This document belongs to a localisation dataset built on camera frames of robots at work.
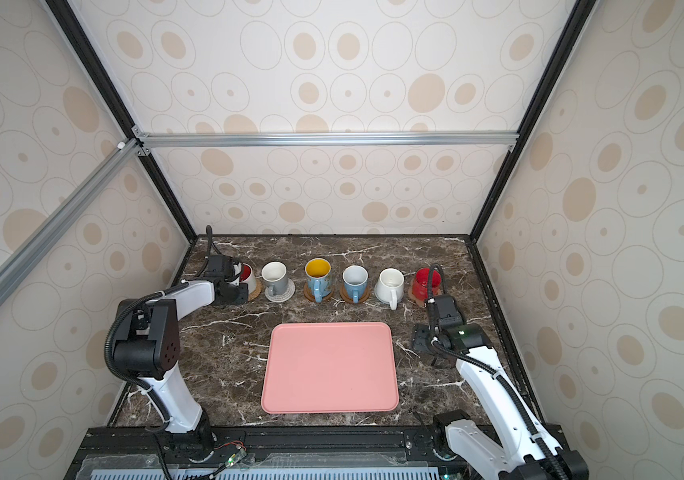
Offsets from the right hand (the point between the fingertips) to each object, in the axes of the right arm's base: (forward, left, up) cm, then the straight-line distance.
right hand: (428, 339), depth 81 cm
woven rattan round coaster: (+23, +53, -8) cm, 58 cm away
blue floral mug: (+23, +19, -3) cm, 30 cm away
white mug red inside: (+24, +55, -1) cm, 60 cm away
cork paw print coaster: (+20, 0, -10) cm, 23 cm away
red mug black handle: (+22, -2, -4) cm, 23 cm away
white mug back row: (+20, +8, -3) cm, 22 cm away
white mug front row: (+25, +46, -3) cm, 52 cm away
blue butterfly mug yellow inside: (+22, +31, +1) cm, 38 cm away
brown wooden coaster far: (+17, +21, -7) cm, 28 cm away
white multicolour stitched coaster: (+20, +45, -8) cm, 50 cm away
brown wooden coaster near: (+20, +35, -8) cm, 41 cm away
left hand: (+22, +55, -5) cm, 60 cm away
